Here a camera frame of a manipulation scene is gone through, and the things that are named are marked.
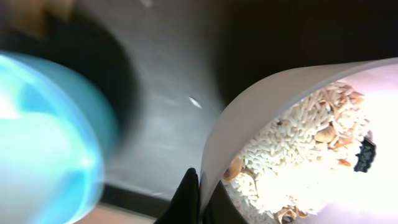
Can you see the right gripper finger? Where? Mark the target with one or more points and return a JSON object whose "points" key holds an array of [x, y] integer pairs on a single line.
{"points": [[183, 207]]}

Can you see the white bowl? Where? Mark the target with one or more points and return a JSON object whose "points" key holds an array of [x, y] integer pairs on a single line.
{"points": [[370, 195]]}

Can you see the light blue bowl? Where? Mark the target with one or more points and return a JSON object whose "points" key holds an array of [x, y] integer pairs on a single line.
{"points": [[56, 130]]}

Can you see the rice food scraps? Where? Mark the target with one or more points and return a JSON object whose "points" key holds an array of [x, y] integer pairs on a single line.
{"points": [[284, 172]]}

